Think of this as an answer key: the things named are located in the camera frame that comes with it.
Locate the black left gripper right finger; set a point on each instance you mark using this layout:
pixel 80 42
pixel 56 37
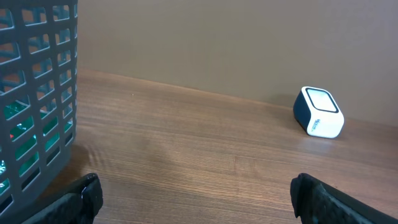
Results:
pixel 317 202

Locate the grey plastic lattice basket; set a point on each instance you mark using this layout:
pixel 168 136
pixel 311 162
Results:
pixel 38 67

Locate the white barcode scanner box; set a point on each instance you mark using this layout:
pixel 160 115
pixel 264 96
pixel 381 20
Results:
pixel 318 113

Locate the green 3M gloves packet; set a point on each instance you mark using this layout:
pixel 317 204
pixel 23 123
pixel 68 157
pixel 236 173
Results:
pixel 15 108

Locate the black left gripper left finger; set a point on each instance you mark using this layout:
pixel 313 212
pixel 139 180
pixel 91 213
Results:
pixel 78 202

